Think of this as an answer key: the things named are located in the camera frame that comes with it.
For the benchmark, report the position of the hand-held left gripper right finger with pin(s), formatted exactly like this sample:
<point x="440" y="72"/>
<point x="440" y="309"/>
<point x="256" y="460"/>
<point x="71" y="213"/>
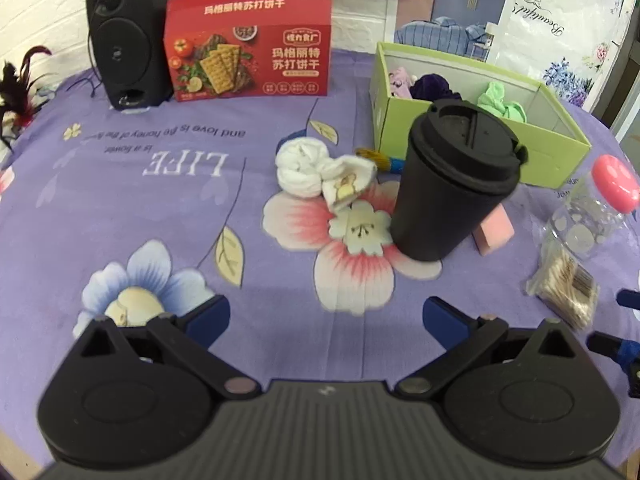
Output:
<point x="442" y="320"/>

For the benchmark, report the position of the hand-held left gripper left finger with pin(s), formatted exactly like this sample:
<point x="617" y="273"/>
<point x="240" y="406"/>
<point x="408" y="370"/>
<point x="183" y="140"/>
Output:
<point x="210" y="317"/>

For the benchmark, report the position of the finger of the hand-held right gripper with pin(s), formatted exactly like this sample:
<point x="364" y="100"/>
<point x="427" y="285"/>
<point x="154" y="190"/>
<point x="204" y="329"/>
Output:
<point x="629" y="300"/>
<point x="612" y="346"/>

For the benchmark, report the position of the green cardboard box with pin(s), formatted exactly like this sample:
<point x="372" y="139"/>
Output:
<point x="392" y="115"/>

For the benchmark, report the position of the knotted green towel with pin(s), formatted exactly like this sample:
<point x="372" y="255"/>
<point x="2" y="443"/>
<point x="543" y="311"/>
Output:
<point x="500" y="102"/>

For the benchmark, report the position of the dark purple knitted cloth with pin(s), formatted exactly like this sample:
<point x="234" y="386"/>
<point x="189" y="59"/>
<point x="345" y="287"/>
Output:
<point x="430" y="85"/>

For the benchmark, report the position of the pink sock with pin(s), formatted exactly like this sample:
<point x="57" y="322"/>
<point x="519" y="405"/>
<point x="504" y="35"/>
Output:
<point x="400" y="80"/>

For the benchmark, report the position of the cotton swabs packet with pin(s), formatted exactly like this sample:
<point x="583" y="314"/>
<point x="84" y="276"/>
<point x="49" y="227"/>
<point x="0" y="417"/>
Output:
<point x="565" y="285"/>

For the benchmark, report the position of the clear bottle with pink lid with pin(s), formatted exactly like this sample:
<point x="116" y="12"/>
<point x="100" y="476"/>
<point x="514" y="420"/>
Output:
<point x="585" y="220"/>

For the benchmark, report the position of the small pink box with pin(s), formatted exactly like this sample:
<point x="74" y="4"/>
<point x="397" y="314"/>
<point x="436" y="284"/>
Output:
<point x="495" y="232"/>

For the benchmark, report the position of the black lidded travel cup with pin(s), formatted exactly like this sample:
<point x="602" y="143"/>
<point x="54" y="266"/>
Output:
<point x="440" y="200"/>

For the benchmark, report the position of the purple floral tablecloth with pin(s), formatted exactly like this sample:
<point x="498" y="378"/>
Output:
<point x="150" y="210"/>

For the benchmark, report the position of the small blue yellow brush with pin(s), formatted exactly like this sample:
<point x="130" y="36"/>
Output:
<point x="395" y="165"/>

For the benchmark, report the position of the white rolled socks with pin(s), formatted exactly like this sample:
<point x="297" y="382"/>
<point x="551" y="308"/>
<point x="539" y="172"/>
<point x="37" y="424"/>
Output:
<point x="300" y="170"/>

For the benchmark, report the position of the red cracker box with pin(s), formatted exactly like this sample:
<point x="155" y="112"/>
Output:
<point x="250" y="50"/>

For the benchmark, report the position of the black speaker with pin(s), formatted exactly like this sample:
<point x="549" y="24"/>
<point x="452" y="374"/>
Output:
<point x="125" y="50"/>

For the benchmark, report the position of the dark red feather decoration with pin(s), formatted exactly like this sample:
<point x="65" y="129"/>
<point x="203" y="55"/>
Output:
<point x="17" y="105"/>

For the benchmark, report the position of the white floral plastic bag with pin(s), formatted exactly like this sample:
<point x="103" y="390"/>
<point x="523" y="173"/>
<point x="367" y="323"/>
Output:
<point x="560" y="20"/>

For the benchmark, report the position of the dark plaid bedding poster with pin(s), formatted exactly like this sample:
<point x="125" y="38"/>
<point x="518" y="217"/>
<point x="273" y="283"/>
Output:
<point x="450" y="5"/>

